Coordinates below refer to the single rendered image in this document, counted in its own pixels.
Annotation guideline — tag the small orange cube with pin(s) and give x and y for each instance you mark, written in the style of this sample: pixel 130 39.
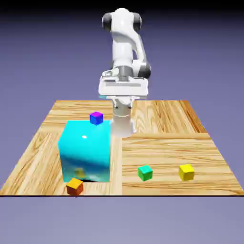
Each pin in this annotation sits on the small orange cube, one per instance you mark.
pixel 74 186

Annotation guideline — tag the small purple cube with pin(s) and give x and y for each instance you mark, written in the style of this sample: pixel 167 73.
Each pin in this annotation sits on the small purple cube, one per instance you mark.
pixel 96 118

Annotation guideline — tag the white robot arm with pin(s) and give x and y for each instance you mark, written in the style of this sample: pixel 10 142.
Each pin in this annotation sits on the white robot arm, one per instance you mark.
pixel 122 30

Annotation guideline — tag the large cyan box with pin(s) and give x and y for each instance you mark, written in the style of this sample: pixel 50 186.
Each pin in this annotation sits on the large cyan box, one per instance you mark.
pixel 85 150

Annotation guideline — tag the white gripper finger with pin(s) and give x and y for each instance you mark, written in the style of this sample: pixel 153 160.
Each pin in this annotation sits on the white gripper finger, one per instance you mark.
pixel 131 103
pixel 115 103

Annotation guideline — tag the small yellow cube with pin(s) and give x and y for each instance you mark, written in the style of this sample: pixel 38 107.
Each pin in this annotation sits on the small yellow cube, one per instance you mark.
pixel 186 172

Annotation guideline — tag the small green cube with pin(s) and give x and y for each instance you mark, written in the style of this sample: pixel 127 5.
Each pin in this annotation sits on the small green cube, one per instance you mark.
pixel 145 172

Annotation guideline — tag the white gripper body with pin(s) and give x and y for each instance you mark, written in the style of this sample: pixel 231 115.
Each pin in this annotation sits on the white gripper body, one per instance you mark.
pixel 124 89

